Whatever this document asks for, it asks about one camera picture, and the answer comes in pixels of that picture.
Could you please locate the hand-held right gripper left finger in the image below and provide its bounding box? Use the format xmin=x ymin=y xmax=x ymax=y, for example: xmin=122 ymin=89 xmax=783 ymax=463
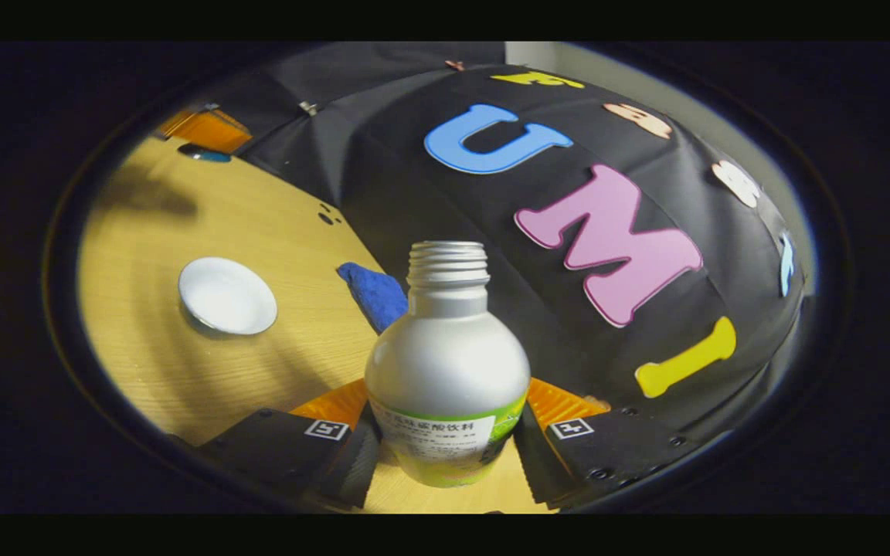
xmin=198 ymin=378 xmax=381 ymax=510

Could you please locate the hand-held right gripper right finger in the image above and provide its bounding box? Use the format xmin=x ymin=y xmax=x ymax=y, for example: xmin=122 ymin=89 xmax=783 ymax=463
xmin=515 ymin=377 xmax=705 ymax=508

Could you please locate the teal teacup lid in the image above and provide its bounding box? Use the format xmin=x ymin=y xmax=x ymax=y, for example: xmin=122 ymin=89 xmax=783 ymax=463
xmin=178 ymin=144 xmax=233 ymax=164

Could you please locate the silver green water bottle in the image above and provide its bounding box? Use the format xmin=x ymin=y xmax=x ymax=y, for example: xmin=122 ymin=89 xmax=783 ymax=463
xmin=364 ymin=239 xmax=532 ymax=490

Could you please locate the grey-green teacup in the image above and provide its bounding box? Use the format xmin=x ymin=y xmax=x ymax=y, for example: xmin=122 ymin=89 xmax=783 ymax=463
xmin=177 ymin=256 xmax=279 ymax=337

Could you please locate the blue towel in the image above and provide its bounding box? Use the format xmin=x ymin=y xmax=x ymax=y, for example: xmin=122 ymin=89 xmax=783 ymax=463
xmin=335 ymin=261 xmax=409 ymax=335

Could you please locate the black backdrop cloth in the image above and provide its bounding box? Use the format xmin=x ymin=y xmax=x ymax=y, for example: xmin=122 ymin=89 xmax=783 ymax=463
xmin=175 ymin=42 xmax=810 ymax=445

